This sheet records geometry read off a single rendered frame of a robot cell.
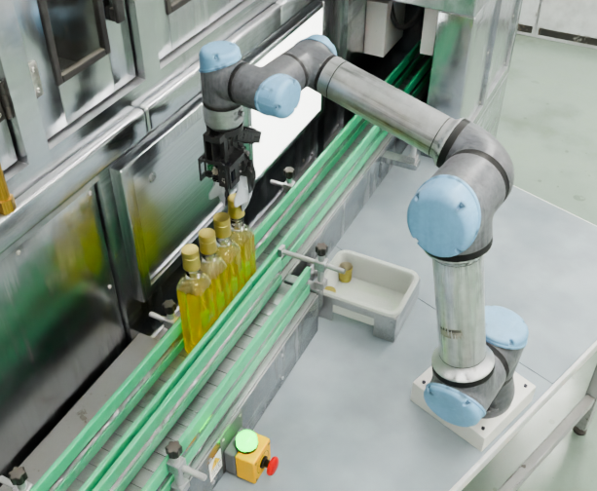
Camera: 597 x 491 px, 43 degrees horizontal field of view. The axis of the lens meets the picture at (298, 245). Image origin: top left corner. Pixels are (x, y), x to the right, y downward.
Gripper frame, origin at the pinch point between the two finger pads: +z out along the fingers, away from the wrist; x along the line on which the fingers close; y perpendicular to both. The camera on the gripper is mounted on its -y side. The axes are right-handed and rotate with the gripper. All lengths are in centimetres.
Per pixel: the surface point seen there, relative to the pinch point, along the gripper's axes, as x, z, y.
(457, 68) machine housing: 21, 9, -95
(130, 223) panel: -12.6, -3.2, 18.9
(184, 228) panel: -12.9, 10.7, 1.4
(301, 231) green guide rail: 4.1, 24.0, -23.7
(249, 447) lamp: 20, 32, 33
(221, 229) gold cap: 0.6, 2.2, 7.3
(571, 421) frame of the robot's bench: 80, 97, -56
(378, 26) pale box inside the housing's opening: -8, 6, -108
